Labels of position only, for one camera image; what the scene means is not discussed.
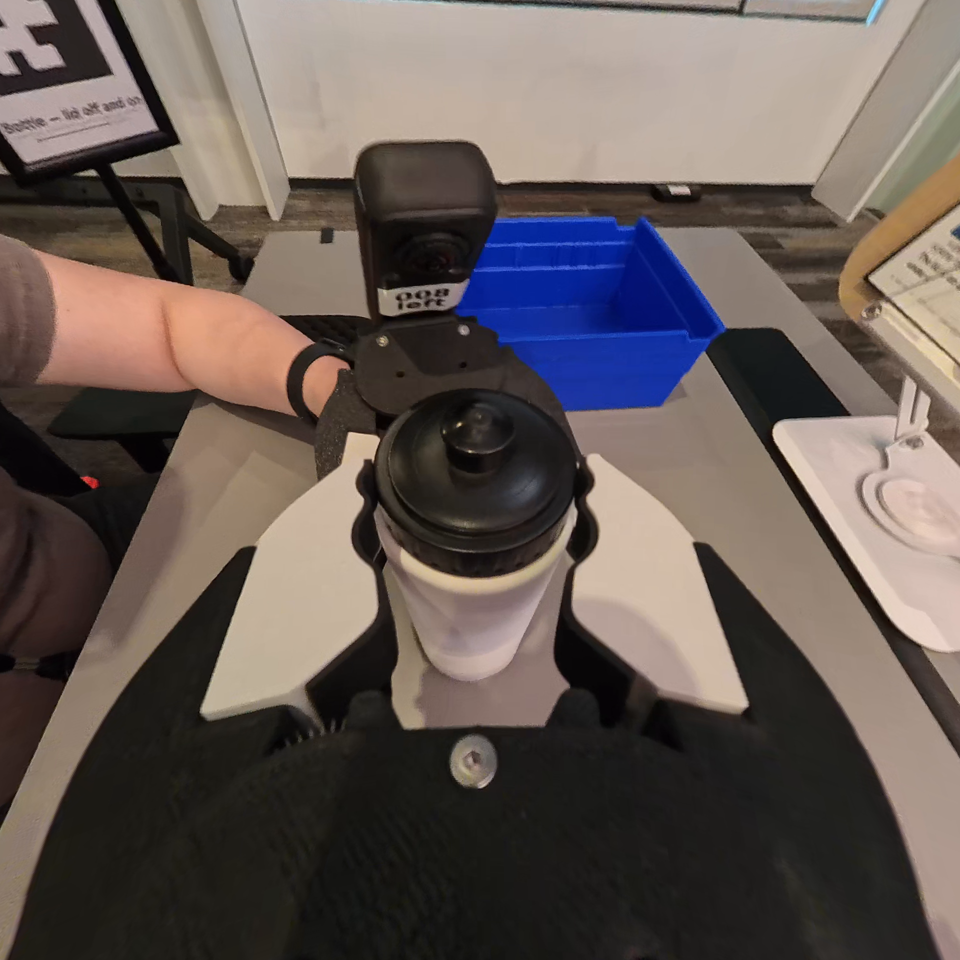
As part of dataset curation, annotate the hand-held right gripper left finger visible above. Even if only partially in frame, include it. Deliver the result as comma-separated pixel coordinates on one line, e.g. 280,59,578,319
199,456,399,740

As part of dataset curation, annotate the white plastic bottle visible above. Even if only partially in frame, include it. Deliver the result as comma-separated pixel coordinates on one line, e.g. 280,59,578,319
375,517,575,682

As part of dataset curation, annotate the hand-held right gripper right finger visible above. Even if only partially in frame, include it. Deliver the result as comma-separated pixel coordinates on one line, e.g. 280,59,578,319
552,453,750,732

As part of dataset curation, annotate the instruction board on white stand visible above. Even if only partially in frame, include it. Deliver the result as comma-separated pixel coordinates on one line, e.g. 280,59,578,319
772,157,960,654

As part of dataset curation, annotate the black framed sign stand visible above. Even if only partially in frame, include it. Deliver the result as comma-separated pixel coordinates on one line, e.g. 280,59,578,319
0,0,256,285

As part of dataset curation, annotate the black wrist band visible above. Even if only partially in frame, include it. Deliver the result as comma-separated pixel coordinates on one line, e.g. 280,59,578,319
286,339,355,423

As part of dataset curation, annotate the blue plastic bin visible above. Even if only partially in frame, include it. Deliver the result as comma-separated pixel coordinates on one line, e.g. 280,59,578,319
455,216,726,412

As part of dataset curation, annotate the black rectangular table pad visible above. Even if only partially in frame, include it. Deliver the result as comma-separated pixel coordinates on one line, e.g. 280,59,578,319
707,327,851,432

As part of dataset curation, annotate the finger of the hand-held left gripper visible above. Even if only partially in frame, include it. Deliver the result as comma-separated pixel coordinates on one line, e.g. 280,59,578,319
343,431,432,725

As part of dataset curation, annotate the black bottle lid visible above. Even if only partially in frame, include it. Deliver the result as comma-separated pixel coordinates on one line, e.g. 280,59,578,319
372,388,580,579

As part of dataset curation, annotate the person's left hand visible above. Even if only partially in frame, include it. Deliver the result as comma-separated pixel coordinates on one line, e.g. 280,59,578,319
303,358,346,417

